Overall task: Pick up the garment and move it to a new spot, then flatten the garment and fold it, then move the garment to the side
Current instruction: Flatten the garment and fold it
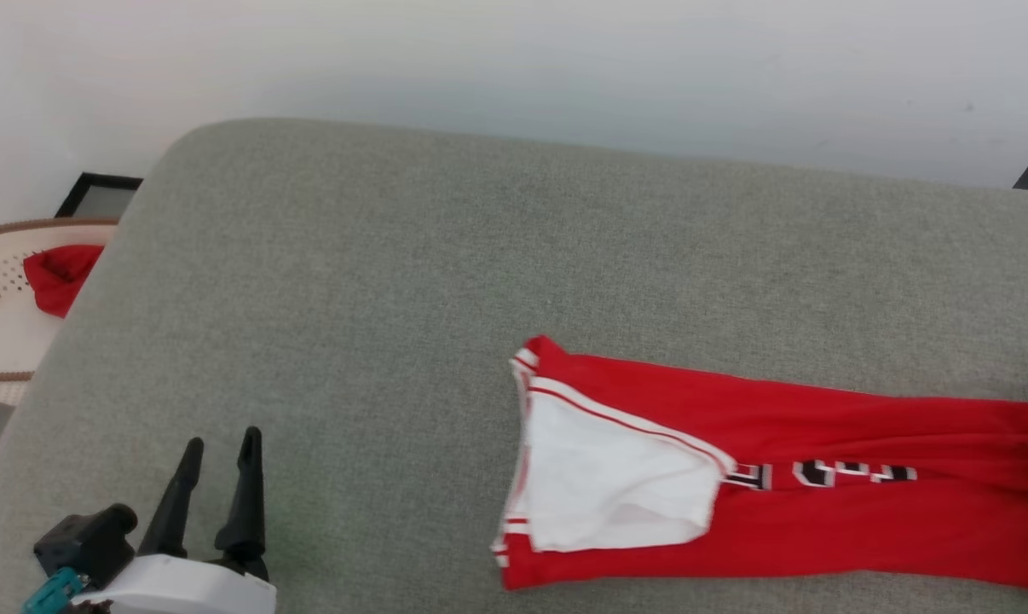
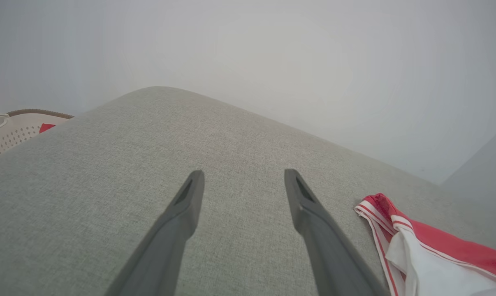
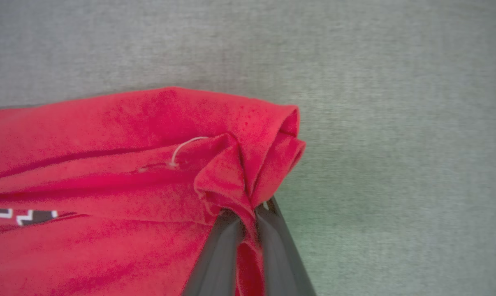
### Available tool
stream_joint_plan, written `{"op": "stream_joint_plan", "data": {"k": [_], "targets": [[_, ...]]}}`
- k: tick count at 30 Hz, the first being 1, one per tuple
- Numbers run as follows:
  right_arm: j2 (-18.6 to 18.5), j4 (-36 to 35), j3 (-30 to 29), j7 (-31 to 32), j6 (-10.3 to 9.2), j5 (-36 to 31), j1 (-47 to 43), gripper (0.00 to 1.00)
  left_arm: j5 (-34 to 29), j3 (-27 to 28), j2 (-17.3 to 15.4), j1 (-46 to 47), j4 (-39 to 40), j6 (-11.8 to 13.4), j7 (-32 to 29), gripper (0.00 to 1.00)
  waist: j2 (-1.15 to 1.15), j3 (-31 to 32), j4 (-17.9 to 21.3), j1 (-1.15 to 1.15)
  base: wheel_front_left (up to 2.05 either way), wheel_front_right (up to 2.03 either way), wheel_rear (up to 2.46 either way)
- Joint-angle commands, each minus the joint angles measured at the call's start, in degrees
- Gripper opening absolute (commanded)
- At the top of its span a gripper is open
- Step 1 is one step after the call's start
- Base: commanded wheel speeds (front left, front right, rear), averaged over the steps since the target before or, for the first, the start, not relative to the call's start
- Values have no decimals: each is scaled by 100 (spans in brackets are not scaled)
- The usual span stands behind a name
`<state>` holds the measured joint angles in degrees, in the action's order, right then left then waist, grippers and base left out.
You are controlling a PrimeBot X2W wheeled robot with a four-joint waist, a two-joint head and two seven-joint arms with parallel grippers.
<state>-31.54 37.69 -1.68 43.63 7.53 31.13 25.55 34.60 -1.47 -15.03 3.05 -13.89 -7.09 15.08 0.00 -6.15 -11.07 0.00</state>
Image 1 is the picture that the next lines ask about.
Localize black framed panel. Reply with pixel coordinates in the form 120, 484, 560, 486
53, 171, 145, 220

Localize cream perforated laundry basket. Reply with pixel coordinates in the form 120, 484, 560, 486
0, 217, 122, 407

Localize red cloth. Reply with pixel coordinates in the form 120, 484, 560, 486
21, 243, 107, 320

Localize grey fabric sofa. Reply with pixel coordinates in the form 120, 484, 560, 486
0, 117, 1028, 614

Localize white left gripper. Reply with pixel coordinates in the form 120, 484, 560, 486
70, 426, 279, 614

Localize red and white jersey garment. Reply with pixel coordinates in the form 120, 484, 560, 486
490, 334, 1028, 599

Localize teal left camera connector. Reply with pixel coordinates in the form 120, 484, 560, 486
20, 566, 90, 614

